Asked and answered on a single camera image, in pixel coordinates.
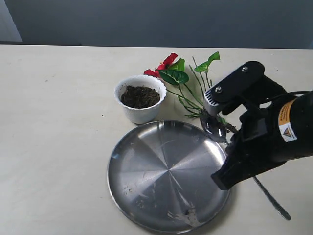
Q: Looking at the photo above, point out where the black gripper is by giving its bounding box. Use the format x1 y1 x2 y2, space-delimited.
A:
211 97 313 190

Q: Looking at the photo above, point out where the steel spoon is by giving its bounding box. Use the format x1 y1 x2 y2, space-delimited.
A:
200 111 291 221

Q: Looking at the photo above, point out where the artificial red flower plant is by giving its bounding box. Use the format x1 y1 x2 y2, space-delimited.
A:
143 51 237 134

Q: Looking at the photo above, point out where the white plastic flower pot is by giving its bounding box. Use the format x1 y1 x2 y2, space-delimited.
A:
114 75 166 124

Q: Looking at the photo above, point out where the dark potting soil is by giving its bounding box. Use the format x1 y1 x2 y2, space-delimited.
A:
121 85 160 109

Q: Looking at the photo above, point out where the round steel plate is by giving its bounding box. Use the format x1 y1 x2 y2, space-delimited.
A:
107 120 230 234

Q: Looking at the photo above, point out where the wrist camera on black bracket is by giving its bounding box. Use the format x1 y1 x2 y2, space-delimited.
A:
204 61 287 117

